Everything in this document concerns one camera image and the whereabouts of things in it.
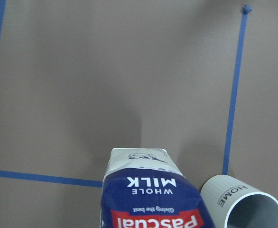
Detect blue Pascual milk carton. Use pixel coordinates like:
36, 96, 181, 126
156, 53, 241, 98
100, 148, 214, 228

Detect white mug with handle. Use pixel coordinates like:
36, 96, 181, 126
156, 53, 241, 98
201, 175, 278, 228

